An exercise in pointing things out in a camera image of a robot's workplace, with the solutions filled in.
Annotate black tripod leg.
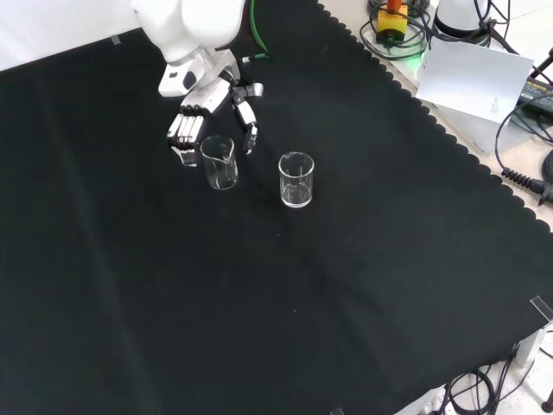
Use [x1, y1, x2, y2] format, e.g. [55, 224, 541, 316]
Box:
[530, 44, 553, 80]

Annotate yellow stop button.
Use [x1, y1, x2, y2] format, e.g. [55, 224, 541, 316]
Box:
[374, 0, 410, 44]

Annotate pale board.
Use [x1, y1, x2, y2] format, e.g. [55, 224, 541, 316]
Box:
[414, 35, 536, 126]

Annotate black power adapter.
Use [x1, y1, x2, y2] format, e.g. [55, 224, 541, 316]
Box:
[517, 73, 553, 117]

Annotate black floor cables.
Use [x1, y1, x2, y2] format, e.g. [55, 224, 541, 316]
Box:
[441, 361, 537, 415]

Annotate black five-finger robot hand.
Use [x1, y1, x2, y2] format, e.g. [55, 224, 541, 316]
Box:
[156, 48, 264, 168]

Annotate clear tape strip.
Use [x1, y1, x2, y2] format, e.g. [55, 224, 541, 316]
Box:
[529, 295, 553, 322]

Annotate black bench cloth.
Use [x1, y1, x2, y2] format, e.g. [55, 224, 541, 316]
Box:
[0, 0, 553, 415]

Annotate clear glass beaker with spout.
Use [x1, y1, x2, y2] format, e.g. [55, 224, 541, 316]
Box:
[199, 134, 240, 191]

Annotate black ribbed cable plug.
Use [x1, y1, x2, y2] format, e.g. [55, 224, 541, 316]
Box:
[500, 167, 553, 201]

